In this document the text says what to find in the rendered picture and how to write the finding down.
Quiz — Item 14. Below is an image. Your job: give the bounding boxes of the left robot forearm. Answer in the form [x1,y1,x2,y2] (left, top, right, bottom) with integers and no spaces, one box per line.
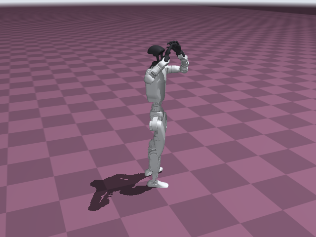
[178,54,189,68]

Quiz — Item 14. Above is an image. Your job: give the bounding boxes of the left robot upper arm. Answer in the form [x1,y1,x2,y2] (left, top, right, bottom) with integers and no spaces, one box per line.
[165,65,188,74]

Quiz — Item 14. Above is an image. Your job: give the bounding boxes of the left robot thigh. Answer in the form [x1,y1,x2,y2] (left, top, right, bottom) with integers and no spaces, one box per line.
[149,112,167,149]

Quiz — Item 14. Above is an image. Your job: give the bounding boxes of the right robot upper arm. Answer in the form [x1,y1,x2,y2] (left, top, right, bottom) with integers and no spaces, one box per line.
[144,71,156,84]

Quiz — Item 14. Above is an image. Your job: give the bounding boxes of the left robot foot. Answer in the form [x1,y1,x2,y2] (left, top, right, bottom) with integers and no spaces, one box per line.
[145,167,163,176]

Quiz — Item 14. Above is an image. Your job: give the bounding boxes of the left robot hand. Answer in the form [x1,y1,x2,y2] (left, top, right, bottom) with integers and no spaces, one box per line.
[167,41,185,57]

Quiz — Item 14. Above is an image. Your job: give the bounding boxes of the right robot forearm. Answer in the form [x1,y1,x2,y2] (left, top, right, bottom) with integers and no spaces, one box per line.
[144,58,169,78]

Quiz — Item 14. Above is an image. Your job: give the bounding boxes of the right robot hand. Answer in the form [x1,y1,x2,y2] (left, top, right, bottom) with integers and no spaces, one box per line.
[163,43,177,62]

